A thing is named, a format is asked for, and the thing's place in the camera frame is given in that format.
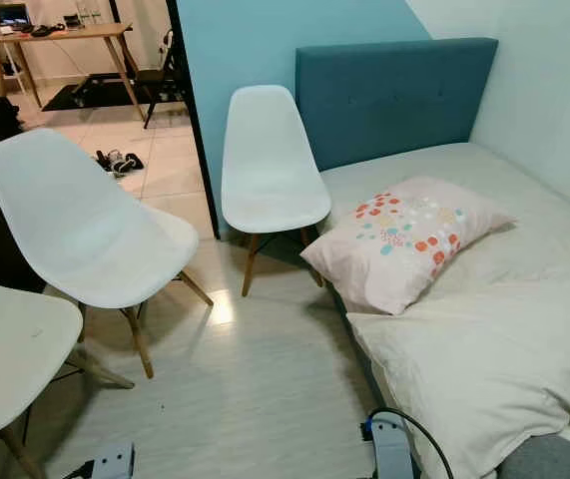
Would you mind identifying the bed mattress with white sheet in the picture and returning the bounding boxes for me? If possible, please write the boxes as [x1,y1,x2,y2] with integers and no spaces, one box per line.
[314,142,570,455]

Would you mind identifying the wooden desk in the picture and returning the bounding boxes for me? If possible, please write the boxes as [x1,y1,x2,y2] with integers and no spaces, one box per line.
[0,22,148,121]

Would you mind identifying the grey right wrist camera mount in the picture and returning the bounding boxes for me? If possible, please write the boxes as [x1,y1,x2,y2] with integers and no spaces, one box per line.
[364,415,416,479]

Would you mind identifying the blue upholstered headboard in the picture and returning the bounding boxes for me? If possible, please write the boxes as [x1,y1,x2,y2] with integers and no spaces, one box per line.
[294,38,500,173]

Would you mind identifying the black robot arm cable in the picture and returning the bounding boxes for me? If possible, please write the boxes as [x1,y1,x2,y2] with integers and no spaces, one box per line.
[364,407,456,479]

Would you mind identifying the plain cream pillow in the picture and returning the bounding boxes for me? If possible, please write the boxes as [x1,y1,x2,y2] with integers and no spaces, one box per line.
[346,279,570,479]

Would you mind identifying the grey fabric bed base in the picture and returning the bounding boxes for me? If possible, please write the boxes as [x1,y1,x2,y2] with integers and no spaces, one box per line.
[496,434,570,479]

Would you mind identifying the black and white shoe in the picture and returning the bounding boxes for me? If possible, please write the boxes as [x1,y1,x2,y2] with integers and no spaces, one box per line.
[114,152,145,179]
[94,150,118,174]

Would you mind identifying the laptop with lit screen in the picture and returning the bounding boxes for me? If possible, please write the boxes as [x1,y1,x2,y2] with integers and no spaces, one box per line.
[0,3,33,30]

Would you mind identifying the pink pillow with coloured dots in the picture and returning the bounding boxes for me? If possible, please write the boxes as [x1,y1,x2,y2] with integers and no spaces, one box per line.
[300,177,517,316]

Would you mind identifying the black floor mat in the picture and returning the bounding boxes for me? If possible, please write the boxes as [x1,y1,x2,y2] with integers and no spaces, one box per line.
[42,82,176,113]

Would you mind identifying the black folding chair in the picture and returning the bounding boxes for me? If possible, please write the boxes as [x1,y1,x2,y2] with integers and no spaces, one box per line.
[137,30,189,130]

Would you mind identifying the white shell chair wooden legs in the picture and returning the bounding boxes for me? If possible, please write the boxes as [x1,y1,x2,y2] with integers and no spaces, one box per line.
[0,129,214,380]
[221,85,332,297]
[0,271,136,479]

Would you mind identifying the black door frame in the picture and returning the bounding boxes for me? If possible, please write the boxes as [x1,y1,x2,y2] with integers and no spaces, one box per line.
[165,0,222,241]

